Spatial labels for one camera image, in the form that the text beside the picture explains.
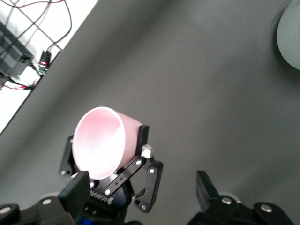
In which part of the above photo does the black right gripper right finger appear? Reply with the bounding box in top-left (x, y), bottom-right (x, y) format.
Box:
top-left (187, 170), bottom-right (295, 225)

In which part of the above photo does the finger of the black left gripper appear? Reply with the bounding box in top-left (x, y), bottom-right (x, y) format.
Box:
top-left (59, 135), bottom-right (79, 177)
top-left (104, 125), bottom-right (164, 213)

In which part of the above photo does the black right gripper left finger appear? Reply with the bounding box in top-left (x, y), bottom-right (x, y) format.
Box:
top-left (0, 171), bottom-right (91, 225)

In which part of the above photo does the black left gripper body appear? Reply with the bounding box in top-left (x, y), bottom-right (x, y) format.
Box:
top-left (75, 172), bottom-right (136, 225)

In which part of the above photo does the pink plastic cup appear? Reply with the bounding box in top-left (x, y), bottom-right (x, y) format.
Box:
top-left (72, 106), bottom-right (144, 181)

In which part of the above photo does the dark grey table mat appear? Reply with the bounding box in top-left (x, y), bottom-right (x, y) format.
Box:
top-left (0, 0), bottom-right (300, 225)

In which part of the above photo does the small adapter with red light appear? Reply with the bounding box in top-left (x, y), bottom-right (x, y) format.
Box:
top-left (38, 49), bottom-right (53, 76)

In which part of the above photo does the black finned power supply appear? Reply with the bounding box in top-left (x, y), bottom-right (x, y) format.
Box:
top-left (0, 21), bottom-right (35, 78)

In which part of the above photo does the pale green cooking pot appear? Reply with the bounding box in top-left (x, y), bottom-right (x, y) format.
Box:
top-left (277, 0), bottom-right (300, 71)

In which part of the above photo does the black adapter cable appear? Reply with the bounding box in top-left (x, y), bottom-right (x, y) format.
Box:
top-left (48, 0), bottom-right (73, 51)

